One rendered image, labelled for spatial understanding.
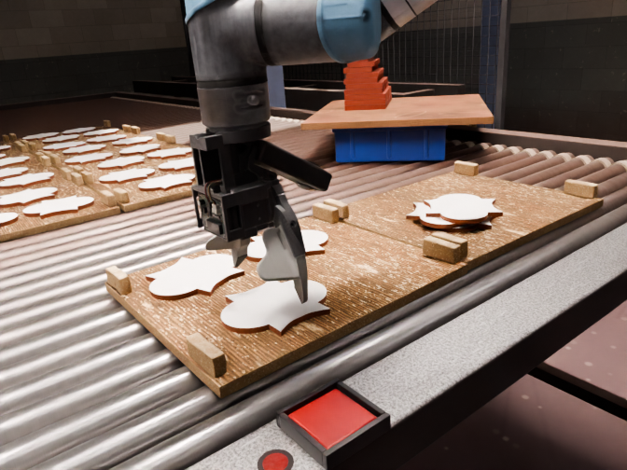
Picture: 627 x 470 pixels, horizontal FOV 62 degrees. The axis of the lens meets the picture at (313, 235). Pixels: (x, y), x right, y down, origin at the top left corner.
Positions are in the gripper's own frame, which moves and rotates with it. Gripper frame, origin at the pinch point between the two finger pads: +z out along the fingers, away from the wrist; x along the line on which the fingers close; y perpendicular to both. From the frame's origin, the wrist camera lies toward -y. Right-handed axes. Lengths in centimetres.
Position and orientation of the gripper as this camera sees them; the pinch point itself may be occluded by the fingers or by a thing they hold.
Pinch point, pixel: (272, 283)
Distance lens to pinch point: 66.4
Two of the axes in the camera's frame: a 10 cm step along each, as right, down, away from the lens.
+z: 0.8, 9.3, 3.6
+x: 6.3, 2.4, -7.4
